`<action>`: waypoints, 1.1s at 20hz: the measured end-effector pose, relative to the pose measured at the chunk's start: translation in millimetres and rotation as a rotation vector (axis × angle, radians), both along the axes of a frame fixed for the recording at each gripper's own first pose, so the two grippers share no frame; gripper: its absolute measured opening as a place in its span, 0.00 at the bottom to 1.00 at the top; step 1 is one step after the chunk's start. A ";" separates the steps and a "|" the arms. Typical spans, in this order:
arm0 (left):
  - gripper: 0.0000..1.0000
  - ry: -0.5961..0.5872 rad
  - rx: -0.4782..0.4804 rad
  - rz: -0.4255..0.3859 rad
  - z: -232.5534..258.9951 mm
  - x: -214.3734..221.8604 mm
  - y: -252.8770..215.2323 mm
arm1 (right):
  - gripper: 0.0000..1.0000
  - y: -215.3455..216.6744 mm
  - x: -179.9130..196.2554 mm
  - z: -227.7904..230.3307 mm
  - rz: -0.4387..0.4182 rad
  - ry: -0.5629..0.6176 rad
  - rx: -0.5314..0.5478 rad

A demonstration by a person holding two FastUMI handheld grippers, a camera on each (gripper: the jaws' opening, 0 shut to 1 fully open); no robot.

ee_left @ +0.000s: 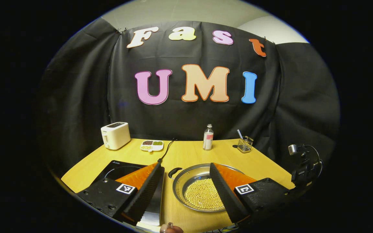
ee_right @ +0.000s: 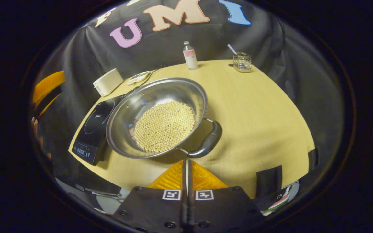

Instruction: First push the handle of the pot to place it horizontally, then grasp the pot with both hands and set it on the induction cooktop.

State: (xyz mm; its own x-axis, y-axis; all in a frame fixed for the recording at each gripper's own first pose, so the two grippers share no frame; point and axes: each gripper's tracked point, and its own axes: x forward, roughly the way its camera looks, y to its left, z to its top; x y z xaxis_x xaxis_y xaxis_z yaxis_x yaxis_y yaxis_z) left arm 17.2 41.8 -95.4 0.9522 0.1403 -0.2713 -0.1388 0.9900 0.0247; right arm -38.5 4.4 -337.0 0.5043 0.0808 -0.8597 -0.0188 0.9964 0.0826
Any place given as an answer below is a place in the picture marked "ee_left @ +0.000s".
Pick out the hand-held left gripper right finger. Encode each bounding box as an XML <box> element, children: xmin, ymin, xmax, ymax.
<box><xmin>209</xmin><ymin>162</ymin><xmax>295</xmax><ymax>224</ymax></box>

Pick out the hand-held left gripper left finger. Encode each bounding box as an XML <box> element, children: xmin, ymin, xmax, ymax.
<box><xmin>76</xmin><ymin>162</ymin><xmax>165</xmax><ymax>226</ymax></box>

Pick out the black induction cooktop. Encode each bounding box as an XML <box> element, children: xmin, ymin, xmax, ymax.
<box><xmin>93</xmin><ymin>160</ymin><xmax>165</xmax><ymax>226</ymax></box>

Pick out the stainless steel pot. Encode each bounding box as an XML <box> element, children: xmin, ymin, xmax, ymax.
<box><xmin>168</xmin><ymin>163</ymin><xmax>245</xmax><ymax>213</ymax></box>

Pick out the pile of soybeans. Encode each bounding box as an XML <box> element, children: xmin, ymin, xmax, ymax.
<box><xmin>184</xmin><ymin>178</ymin><xmax>226</xmax><ymax>210</ymax></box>

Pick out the white sectioned bean dish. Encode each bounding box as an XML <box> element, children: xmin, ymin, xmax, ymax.
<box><xmin>140</xmin><ymin>140</ymin><xmax>164</xmax><ymax>152</ymax></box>

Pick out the clear bottle with pink label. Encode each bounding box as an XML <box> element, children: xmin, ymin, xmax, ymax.
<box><xmin>203</xmin><ymin>124</ymin><xmax>214</xmax><ymax>151</ymax></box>

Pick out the white toaster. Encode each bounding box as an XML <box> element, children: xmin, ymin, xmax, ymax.
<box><xmin>101</xmin><ymin>122</ymin><xmax>131</xmax><ymax>150</ymax></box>

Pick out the black backdrop cloth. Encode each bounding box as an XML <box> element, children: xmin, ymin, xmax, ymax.
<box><xmin>41</xmin><ymin>18</ymin><xmax>341</xmax><ymax>175</ymax></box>

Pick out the black power cable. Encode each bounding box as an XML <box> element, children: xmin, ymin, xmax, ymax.
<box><xmin>157</xmin><ymin>138</ymin><xmax>178</xmax><ymax>163</ymax></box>

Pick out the wire mesh holder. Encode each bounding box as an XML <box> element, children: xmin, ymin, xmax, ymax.
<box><xmin>237</xmin><ymin>136</ymin><xmax>254</xmax><ymax>153</ymax></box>

